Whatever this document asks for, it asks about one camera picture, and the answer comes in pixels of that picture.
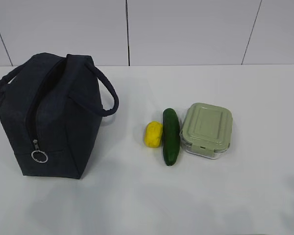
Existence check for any glass container with green lid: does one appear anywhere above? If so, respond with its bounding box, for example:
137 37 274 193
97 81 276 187
180 103 233 160

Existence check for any dark green cucumber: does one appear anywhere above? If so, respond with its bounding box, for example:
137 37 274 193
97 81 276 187
163 108 180 166

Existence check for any dark navy fabric lunch bag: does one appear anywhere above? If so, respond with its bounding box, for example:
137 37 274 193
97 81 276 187
0 53 120 179

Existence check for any yellow lemon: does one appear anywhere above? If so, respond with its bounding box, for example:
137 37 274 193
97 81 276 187
144 121 163 148

